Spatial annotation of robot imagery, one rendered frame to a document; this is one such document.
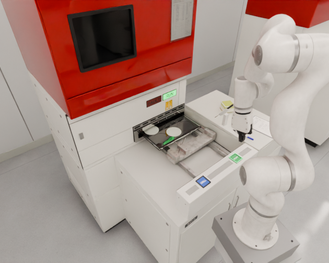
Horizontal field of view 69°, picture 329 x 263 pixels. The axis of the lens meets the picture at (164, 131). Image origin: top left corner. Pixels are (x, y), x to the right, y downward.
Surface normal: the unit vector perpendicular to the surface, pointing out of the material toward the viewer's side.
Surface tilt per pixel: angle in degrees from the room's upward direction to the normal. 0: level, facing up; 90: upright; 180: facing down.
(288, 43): 39
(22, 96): 90
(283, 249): 2
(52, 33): 90
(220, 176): 0
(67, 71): 90
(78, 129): 90
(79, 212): 0
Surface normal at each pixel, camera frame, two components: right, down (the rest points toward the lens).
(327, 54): 0.04, 0.37
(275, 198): 0.38, -0.51
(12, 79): 0.63, 0.49
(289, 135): -0.30, 0.47
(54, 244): 0.00, -0.77
